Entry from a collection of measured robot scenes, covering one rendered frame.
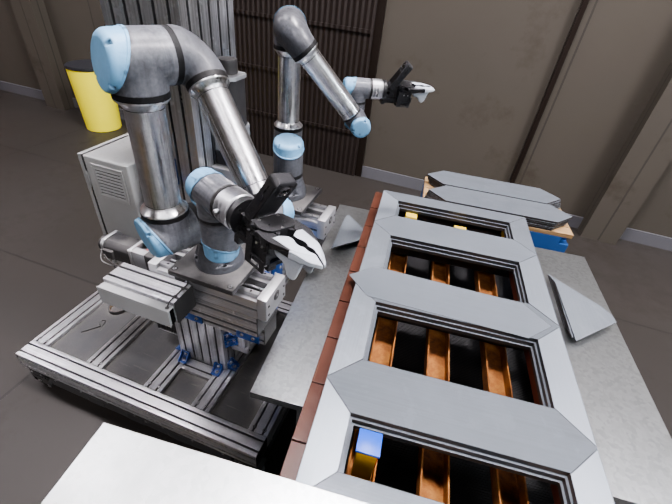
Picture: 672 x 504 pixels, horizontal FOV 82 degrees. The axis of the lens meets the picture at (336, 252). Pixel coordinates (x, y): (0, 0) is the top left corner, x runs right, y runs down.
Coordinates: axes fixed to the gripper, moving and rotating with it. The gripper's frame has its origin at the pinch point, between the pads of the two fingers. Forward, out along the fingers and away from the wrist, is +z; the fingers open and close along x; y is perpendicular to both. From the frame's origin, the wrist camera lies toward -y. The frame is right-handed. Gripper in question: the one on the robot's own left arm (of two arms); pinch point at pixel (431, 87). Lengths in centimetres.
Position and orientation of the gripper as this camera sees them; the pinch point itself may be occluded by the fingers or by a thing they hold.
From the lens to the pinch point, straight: 170.3
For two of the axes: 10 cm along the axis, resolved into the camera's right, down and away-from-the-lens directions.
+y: -1.1, 7.1, 7.0
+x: 0.9, 7.1, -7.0
